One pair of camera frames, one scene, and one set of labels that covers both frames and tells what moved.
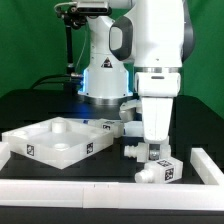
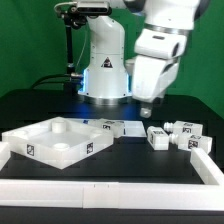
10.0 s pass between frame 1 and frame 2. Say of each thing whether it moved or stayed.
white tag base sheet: stayed
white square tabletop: stayed
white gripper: moved
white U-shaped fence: stayed
